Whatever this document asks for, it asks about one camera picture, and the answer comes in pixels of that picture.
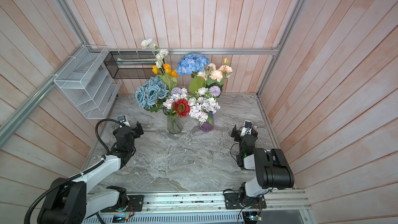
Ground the red flower stem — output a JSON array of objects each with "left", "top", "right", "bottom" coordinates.
[{"left": 174, "top": 99, "right": 190, "bottom": 117}]

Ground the black mesh wall basket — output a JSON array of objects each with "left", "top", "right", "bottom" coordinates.
[{"left": 104, "top": 51, "right": 157, "bottom": 79}]

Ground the teal blue rose bunch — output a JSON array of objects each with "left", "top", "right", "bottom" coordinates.
[{"left": 135, "top": 76, "right": 169, "bottom": 112}]

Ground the yellow orange flower stem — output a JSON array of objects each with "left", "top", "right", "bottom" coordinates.
[{"left": 152, "top": 63, "right": 178, "bottom": 90}]

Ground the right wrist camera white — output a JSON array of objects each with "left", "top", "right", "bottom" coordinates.
[{"left": 240, "top": 121, "right": 252, "bottom": 136}]

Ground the white wire shelf rack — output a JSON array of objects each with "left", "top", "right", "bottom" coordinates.
[{"left": 54, "top": 45, "right": 122, "bottom": 119}]

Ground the clear grey glass vase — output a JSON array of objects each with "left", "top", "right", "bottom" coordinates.
[{"left": 167, "top": 115, "right": 182, "bottom": 134}]

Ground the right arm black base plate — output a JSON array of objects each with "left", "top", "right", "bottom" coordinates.
[{"left": 223, "top": 191, "right": 266, "bottom": 209}]

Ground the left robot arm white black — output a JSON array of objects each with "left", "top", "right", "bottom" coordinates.
[{"left": 24, "top": 120, "right": 144, "bottom": 224}]

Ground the blue purple glass vase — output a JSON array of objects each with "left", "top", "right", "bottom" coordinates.
[{"left": 200, "top": 112, "right": 215, "bottom": 132}]

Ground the blue hydrangea stem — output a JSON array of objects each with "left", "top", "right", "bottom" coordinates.
[{"left": 176, "top": 54, "right": 210, "bottom": 94}]

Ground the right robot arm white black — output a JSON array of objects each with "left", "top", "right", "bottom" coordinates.
[{"left": 231, "top": 121, "right": 294, "bottom": 207}]

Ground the left aluminium frame bar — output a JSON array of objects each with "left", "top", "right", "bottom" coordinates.
[{"left": 1, "top": 45, "right": 85, "bottom": 148}]

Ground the peach pink rose stem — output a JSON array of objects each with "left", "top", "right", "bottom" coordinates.
[{"left": 207, "top": 58, "right": 233, "bottom": 86}]

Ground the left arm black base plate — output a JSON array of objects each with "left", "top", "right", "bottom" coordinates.
[{"left": 101, "top": 195, "right": 144, "bottom": 213}]

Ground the pink lilac mixed bouquet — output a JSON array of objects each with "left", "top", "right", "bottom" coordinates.
[{"left": 163, "top": 87, "right": 188, "bottom": 110}]

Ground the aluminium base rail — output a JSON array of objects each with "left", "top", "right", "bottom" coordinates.
[{"left": 81, "top": 190, "right": 317, "bottom": 224}]

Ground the pink hydrangea bouquet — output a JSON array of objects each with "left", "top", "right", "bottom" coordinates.
[{"left": 188, "top": 86, "right": 221, "bottom": 125}]

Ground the electronics board with leds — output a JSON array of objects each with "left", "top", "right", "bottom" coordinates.
[{"left": 242, "top": 212, "right": 262, "bottom": 224}]

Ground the black corrugated cable hose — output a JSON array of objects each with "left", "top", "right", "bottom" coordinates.
[{"left": 23, "top": 118, "right": 126, "bottom": 224}]

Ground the pale peach peony stem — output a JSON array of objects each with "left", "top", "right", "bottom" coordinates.
[{"left": 197, "top": 63, "right": 216, "bottom": 81}]

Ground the white flower stem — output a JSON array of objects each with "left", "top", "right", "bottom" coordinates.
[{"left": 141, "top": 38, "right": 169, "bottom": 68}]

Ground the horizontal aluminium frame bar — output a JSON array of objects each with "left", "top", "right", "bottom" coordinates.
[{"left": 106, "top": 48, "right": 279, "bottom": 56}]

